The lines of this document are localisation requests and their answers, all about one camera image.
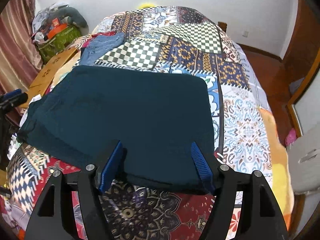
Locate striped pink curtain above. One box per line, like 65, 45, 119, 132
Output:
0, 0, 43, 95

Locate wooden lap desk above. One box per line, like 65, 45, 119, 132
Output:
28, 47, 79, 95

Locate pink plastic item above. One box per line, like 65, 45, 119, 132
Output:
285, 128, 297, 146

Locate brown wooden door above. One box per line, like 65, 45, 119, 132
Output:
282, 0, 320, 80

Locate green fabric storage box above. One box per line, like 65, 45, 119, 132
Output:
37, 25, 82, 64

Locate blue jeans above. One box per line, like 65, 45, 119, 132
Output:
80, 32, 125, 67

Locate white plastic stool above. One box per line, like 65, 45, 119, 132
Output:
285, 122, 320, 195

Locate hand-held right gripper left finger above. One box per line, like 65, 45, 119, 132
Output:
25, 140, 128, 240

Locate dark teal pants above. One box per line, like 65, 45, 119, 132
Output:
16, 66, 217, 194

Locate patchwork patterned bed sheet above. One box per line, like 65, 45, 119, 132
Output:
6, 5, 273, 240

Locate pile of crumpled clothes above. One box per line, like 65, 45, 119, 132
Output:
32, 2, 69, 28

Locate pile of small packets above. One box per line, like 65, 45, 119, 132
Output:
7, 127, 23, 160

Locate orange box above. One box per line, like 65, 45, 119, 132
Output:
47, 22, 68, 37

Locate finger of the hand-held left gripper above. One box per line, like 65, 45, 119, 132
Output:
0, 89, 28, 108

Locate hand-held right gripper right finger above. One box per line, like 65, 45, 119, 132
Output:
190, 141, 290, 240

